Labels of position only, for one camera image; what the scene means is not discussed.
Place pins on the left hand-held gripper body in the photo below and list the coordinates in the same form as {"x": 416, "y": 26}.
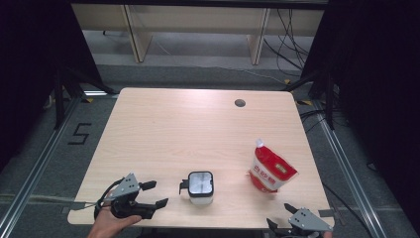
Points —
{"x": 127, "y": 185}

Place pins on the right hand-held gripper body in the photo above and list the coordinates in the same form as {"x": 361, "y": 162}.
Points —
{"x": 308, "y": 219}

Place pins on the red and white spout pouch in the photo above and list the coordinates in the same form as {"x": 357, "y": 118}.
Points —
{"x": 272, "y": 170}

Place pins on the clear jar with black lid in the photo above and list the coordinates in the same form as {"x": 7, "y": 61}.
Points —
{"x": 200, "y": 185}

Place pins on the person's right hand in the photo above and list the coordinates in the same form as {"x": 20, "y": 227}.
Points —
{"x": 327, "y": 235}

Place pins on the person's left hand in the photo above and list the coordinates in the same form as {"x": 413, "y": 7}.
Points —
{"x": 109, "y": 223}

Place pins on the black metal stand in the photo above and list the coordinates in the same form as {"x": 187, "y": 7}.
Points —
{"x": 59, "y": 99}
{"x": 329, "y": 99}

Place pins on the dark curtain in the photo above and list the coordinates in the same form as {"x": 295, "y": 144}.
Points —
{"x": 29, "y": 66}
{"x": 379, "y": 82}

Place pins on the light wooden shelf unit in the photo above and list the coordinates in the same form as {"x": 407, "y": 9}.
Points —
{"x": 198, "y": 20}

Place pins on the aluminium floor rail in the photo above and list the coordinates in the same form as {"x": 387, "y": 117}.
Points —
{"x": 36, "y": 165}
{"x": 350, "y": 178}

